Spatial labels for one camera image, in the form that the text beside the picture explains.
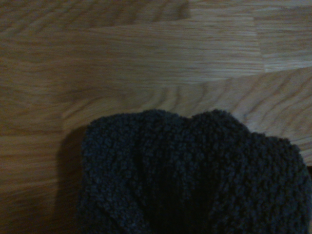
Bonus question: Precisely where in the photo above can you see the dark green towel cloth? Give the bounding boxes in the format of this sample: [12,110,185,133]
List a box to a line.
[76,109,312,234]

